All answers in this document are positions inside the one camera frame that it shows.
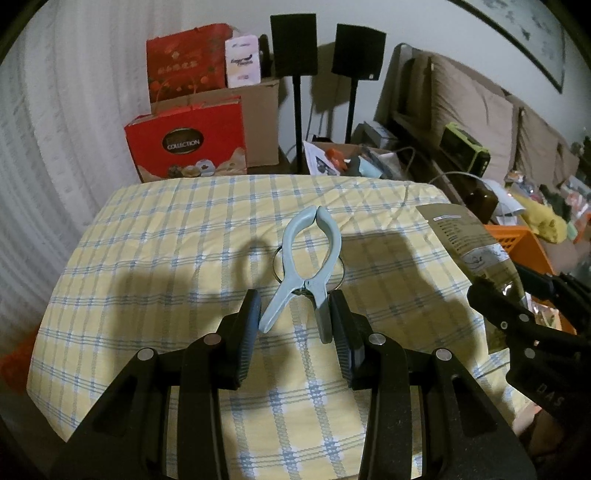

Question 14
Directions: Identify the brown cardboard box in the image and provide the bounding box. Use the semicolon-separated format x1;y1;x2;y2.
150;78;281;168

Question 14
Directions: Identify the green black device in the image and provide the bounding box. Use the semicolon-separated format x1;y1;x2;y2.
438;122;491;179

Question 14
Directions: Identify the framed ink painting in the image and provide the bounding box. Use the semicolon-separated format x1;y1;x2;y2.
450;0;567;93

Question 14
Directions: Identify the red bundle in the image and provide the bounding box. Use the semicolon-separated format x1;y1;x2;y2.
0;330;42;396

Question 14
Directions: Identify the white cable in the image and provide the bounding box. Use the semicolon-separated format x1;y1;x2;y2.
427;170;491;186

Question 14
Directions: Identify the yellow cloth on sofa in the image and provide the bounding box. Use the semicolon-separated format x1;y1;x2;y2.
512;194;568;243

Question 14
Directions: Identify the red printed gift box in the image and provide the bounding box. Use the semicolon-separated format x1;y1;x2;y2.
124;96;248;184

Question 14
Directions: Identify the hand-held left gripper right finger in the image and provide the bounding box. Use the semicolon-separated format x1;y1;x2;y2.
329;290;539;480

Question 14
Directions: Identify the black speaker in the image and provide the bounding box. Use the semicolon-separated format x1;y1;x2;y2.
332;24;387;82
270;14;319;77

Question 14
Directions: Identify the brown sofa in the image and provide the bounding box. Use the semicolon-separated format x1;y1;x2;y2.
374;43;591;250

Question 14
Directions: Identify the brown sofa cushion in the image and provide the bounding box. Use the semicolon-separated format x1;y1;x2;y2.
556;138;581;176
508;95;567;184
429;55;516;174

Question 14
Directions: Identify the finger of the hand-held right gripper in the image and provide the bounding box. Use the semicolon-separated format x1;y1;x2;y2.
515;264;590;304
466;278;542;345

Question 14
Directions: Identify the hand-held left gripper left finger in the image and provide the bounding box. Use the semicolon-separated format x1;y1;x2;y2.
50;288;264;480

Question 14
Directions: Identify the dark brown container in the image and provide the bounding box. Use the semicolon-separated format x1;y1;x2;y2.
448;175;500;223

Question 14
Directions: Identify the kraft paper pouch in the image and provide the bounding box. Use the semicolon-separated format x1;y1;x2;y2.
416;203;527;306

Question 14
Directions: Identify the metal ring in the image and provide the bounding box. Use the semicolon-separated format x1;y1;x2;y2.
272;245;347;297

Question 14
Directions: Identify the open cardboard clutter box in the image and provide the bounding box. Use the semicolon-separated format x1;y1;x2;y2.
302;141;407;179

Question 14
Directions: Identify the red gift bag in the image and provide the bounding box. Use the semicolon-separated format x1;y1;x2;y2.
146;23;234;105

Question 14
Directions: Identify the blue plastic clip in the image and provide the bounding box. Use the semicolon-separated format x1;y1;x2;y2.
259;205;344;345

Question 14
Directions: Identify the white curved device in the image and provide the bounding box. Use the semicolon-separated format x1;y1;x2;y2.
487;180;527;218

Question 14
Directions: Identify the white curtain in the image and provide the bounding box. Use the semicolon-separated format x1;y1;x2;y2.
0;9;153;324

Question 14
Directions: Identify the small white box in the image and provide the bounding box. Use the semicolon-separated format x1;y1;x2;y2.
225;34;262;89

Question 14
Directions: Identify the orange plastic basket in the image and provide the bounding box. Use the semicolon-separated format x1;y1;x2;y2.
482;224;578;336

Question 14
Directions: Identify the person's right hand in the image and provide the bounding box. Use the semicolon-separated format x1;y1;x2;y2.
517;406;571;442

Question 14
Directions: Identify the yellow plaid tablecloth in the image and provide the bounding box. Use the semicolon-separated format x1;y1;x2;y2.
30;174;532;480

